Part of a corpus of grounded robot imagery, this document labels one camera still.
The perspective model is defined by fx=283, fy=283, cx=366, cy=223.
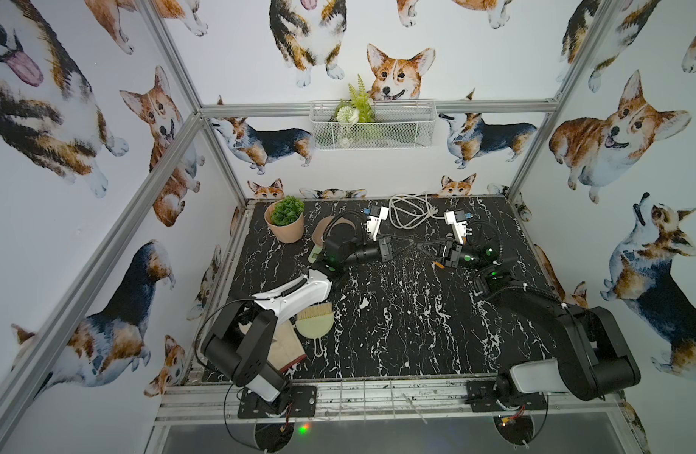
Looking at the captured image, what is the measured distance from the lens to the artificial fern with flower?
2.66 ft

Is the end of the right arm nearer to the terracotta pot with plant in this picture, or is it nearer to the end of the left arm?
the end of the left arm

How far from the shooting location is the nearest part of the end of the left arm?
63 cm

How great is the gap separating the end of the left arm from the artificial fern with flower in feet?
1.25
